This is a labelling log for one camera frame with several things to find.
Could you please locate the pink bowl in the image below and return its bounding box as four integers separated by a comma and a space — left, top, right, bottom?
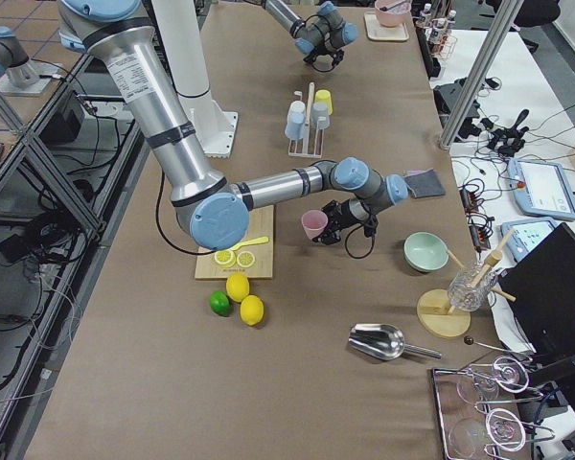
374, 0, 411, 27

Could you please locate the white wire cup holder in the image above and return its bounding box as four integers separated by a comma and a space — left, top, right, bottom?
287, 82, 324, 159

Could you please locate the teach pendant tablet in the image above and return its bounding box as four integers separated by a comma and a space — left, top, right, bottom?
500, 217, 558, 263
507, 158, 575, 221

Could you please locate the metal scoop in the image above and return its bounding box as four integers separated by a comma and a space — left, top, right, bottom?
348, 323, 443, 361

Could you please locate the black monitor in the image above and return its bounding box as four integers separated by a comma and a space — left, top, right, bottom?
499, 223, 575, 359

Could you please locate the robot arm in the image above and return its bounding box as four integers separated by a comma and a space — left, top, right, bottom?
261, 0, 358, 73
58, 1, 408, 250

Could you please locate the aluminium frame post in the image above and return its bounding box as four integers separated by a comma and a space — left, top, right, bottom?
439, 0, 523, 150

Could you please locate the metal wire glass rack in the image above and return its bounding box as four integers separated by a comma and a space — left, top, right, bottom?
430, 345, 545, 459

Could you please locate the light blue cup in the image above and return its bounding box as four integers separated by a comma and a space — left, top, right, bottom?
285, 111, 306, 141

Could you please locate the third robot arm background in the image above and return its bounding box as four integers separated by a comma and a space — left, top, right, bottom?
0, 26, 50, 97

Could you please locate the grey folded cloth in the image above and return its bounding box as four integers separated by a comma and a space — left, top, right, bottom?
404, 169, 446, 198

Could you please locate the mint green bowl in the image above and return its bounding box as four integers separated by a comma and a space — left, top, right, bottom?
403, 232, 449, 273

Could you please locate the wire bottle basket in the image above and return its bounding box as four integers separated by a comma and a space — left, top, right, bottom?
414, 1, 457, 61

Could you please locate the grey cup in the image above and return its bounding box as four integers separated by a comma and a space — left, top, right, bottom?
310, 101, 330, 130

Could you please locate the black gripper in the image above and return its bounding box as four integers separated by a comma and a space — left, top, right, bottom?
312, 198, 378, 245
303, 43, 344, 67

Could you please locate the yellow plastic knife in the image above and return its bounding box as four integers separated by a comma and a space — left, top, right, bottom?
230, 236, 269, 251

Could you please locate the cream tray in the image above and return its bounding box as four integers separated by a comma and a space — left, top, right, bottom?
364, 11, 409, 42

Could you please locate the green lime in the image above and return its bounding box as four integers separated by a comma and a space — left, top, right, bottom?
208, 290, 232, 317

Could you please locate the whole yellow lemon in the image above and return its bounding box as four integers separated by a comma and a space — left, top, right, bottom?
240, 294, 265, 326
225, 273, 250, 303

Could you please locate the yellow cup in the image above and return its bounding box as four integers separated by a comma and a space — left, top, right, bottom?
314, 89, 334, 115

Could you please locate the pink cup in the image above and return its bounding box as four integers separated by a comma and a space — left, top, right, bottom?
301, 210, 329, 240

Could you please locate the bamboo cutting board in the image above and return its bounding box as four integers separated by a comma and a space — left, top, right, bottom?
195, 205, 274, 280

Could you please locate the clear glass cup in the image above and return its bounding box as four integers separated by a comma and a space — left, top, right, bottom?
448, 261, 497, 312

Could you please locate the white cup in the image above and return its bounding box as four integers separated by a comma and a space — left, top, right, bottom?
288, 101, 306, 119

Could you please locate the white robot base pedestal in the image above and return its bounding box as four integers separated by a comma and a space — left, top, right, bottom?
151, 0, 239, 158

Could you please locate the wooden mug tree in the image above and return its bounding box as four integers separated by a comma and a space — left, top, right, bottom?
417, 230, 516, 338

